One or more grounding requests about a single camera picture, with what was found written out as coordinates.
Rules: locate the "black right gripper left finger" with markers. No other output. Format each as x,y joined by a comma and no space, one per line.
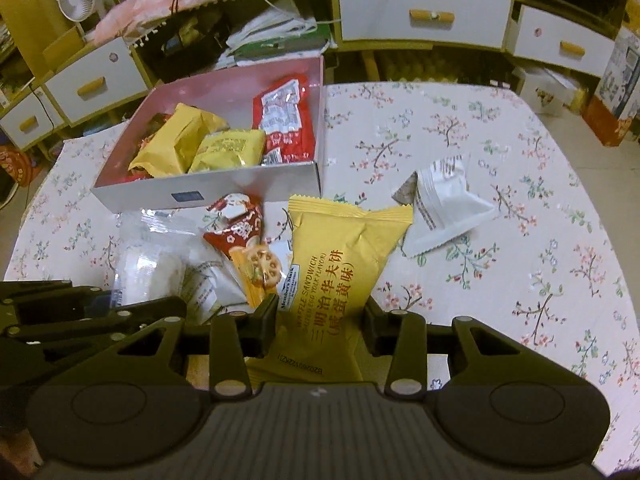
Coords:
233,337

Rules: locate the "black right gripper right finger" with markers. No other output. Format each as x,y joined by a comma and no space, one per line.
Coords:
401,335

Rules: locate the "white printed snack packet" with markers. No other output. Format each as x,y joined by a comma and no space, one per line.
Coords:
208,289

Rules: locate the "orange lotus root packet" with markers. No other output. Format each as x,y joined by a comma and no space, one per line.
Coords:
263,269

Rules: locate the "yellow waffle sandwich packet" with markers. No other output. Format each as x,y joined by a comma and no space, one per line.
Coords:
338,253

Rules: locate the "red floral snack packet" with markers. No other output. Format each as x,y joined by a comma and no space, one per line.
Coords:
236,223

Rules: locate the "white triangular snack packet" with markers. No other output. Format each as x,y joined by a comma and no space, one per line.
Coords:
443,205

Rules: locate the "clear white snack packet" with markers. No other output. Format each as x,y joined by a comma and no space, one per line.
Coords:
155,252

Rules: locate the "floral tablecloth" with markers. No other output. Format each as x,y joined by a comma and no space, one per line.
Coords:
503,230

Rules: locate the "small yellow snack packet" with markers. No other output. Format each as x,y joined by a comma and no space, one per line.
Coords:
229,149

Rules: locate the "large yellow snack packet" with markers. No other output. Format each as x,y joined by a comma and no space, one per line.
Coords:
172,150

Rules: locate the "pink grey snack box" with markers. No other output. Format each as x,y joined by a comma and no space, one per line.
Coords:
229,94

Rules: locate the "red white snack packet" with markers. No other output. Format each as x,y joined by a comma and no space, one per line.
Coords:
282,112

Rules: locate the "egg tray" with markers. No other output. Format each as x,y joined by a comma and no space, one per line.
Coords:
438,65

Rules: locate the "white drawer left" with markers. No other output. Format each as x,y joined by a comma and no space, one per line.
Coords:
100,80

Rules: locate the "white drawer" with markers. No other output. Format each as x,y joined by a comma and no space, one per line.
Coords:
480,23
100,80
540,36

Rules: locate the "green white bag stack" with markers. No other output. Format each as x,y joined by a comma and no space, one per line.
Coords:
281,31

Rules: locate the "milk carton box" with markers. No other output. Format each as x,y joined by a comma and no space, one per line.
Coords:
615,102

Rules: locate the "white drawer middle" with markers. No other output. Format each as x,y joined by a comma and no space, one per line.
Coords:
480,23

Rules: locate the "white drawer right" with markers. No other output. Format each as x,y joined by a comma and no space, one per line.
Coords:
540,36

